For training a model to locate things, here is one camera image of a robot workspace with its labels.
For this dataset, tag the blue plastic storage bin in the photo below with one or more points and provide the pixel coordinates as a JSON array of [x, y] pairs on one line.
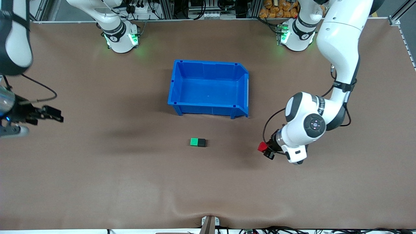
[[208, 91]]

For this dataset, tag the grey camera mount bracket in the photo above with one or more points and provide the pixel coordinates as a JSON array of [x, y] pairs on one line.
[[209, 224]]

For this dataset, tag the orange snack packet pile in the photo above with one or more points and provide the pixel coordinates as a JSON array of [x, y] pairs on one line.
[[279, 9]]

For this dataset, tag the red cube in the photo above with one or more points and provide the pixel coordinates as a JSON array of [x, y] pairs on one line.
[[262, 147]]

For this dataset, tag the black cube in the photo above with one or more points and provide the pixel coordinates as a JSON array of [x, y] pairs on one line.
[[202, 142]]

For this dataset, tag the aluminium frame profile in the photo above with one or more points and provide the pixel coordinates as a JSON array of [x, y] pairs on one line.
[[40, 9], [401, 14]]

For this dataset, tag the brown table mat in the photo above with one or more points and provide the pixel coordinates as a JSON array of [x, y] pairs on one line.
[[97, 195]]

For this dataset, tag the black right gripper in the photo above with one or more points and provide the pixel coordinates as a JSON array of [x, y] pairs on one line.
[[22, 112]]

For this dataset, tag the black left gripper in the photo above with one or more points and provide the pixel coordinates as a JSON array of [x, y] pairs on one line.
[[275, 142]]

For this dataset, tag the green cube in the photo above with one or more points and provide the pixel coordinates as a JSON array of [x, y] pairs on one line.
[[194, 141]]

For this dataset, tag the white power strip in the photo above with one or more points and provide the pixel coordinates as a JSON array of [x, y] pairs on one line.
[[139, 9]]

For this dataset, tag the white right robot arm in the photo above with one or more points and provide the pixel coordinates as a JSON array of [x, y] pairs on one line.
[[16, 42]]

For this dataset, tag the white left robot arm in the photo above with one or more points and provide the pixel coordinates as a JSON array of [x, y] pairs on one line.
[[341, 35]]

